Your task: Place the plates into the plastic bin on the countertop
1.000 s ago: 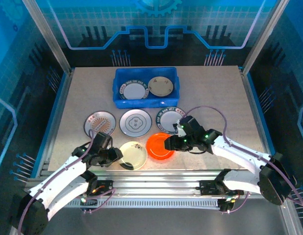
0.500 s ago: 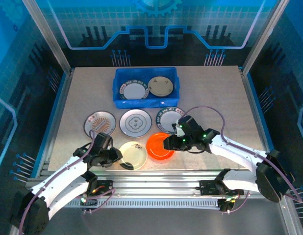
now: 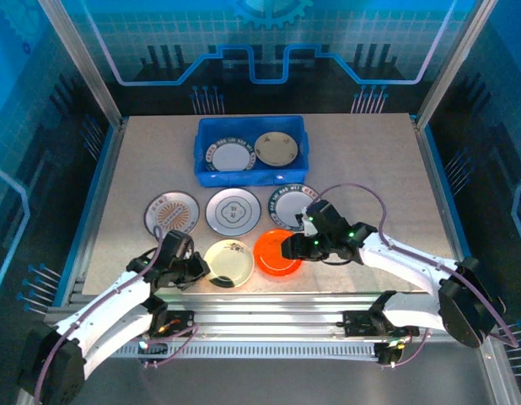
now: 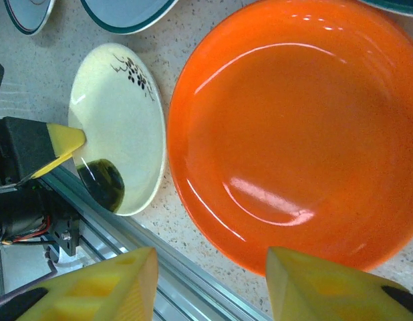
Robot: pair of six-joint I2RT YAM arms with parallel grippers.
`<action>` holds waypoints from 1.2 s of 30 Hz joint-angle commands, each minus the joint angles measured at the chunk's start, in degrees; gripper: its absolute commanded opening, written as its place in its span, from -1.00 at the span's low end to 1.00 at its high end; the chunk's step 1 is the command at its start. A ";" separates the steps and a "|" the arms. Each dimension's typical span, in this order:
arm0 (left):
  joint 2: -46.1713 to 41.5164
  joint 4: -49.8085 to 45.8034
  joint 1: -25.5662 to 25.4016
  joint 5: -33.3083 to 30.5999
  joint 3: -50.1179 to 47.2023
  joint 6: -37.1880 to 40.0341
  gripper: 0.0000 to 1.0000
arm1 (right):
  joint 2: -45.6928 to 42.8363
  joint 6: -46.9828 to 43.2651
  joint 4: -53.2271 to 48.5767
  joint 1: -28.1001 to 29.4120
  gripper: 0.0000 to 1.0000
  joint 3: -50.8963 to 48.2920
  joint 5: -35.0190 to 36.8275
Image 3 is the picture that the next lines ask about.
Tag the translucent orange plate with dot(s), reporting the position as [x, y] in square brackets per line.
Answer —
[266, 257]

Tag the cream plate black brushstroke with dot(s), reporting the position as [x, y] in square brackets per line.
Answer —
[229, 261]

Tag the green-rimmed Hao Shi plate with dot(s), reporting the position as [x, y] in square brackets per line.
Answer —
[286, 202]
[231, 157]

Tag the grey quatrefoil patterned plate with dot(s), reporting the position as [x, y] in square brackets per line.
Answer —
[233, 213]

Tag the cream plate small flowers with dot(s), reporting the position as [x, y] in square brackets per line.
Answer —
[276, 148]

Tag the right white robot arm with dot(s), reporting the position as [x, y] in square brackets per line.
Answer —
[404, 266]

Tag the blue plastic bin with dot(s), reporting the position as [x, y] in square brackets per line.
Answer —
[227, 126]

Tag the orange sunburst patterned plate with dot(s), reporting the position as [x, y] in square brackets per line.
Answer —
[172, 213]

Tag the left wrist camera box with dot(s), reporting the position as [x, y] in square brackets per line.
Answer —
[188, 253]

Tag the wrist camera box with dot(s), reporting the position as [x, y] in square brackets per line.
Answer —
[306, 221]
[188, 253]

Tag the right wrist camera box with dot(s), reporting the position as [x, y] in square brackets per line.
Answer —
[306, 221]

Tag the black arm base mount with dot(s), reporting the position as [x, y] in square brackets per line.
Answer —
[180, 320]
[357, 322]

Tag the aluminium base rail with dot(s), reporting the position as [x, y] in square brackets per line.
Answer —
[264, 320]

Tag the blue-edged table side rail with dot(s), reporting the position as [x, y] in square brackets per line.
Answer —
[442, 190]
[101, 177]

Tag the aluminium frame post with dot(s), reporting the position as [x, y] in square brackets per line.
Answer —
[88, 67]
[454, 63]

